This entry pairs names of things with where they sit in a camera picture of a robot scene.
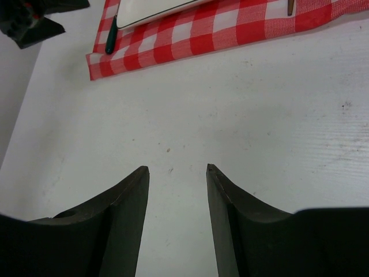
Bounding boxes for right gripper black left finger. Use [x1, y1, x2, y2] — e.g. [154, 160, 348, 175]
[1, 166, 149, 276]

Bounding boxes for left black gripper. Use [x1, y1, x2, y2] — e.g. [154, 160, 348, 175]
[1, 0, 90, 49]

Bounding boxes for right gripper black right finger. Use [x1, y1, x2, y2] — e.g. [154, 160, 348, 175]
[206, 164, 368, 276]

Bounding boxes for gold spoon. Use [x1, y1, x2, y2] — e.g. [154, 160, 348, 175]
[105, 15, 118, 55]

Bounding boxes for white rectangular plate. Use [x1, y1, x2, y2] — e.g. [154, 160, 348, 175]
[116, 0, 208, 29]

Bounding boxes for red white checkered cloth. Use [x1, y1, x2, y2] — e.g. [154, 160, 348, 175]
[86, 1, 368, 80]

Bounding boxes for teal handled knife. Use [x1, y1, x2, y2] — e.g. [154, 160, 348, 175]
[287, 0, 295, 16]

